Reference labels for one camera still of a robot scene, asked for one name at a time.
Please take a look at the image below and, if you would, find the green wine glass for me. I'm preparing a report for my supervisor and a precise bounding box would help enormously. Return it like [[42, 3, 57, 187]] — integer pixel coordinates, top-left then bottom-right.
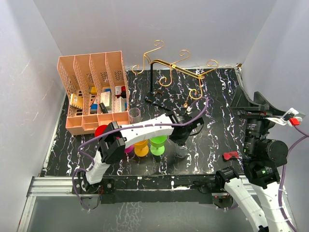
[[150, 135, 167, 156]]

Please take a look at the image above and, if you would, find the yellow wine glass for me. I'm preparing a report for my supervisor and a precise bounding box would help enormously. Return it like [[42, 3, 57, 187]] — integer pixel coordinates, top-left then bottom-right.
[[134, 140, 149, 157]]

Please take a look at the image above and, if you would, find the magenta wine glass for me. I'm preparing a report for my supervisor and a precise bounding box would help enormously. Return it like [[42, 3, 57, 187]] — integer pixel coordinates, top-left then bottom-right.
[[125, 145, 134, 153]]

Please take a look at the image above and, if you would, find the pink plastic file organizer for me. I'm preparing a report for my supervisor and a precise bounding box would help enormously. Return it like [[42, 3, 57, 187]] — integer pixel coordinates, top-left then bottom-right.
[[57, 51, 129, 135]]

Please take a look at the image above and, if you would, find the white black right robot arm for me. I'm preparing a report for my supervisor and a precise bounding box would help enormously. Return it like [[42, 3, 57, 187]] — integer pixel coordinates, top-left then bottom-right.
[[215, 86, 304, 232]]

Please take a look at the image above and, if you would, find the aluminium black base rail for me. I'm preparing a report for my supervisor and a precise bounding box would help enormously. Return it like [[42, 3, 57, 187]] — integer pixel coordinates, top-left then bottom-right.
[[16, 173, 297, 232]]

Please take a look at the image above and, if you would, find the gold wire wine glass rack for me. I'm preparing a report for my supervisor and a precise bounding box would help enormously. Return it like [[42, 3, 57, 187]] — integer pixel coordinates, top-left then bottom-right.
[[131, 40, 219, 110]]

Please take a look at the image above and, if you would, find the gold spiral notebook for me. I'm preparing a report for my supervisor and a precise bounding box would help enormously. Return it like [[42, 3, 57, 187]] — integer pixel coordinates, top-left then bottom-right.
[[70, 93, 84, 109]]

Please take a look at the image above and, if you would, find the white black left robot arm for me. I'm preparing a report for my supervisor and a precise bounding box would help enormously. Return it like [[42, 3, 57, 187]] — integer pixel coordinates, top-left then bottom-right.
[[73, 111, 204, 193]]

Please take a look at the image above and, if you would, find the red white small box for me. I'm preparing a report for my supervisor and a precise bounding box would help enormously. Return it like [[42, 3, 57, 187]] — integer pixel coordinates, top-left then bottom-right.
[[115, 86, 122, 96]]

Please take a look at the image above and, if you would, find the clear wine glass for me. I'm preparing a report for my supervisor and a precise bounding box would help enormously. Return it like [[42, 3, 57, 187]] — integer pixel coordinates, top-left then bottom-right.
[[175, 144, 188, 158], [128, 108, 141, 124]]

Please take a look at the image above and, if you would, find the red wine glass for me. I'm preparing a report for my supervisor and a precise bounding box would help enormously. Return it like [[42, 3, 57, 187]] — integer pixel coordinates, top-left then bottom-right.
[[95, 125, 107, 137]]

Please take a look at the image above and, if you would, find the small red object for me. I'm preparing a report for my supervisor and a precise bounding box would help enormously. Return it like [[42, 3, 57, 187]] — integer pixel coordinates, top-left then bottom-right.
[[222, 151, 239, 161]]

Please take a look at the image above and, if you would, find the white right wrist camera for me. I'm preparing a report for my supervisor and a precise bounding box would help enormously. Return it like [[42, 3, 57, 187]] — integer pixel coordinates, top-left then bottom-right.
[[266, 108, 306, 127]]

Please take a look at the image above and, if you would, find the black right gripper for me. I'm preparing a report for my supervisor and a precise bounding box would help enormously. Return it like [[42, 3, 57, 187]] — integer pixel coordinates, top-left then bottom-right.
[[228, 85, 284, 154]]

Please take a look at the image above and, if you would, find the yellow grey block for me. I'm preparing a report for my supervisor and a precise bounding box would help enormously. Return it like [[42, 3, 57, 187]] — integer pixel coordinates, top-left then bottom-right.
[[89, 87, 97, 95]]

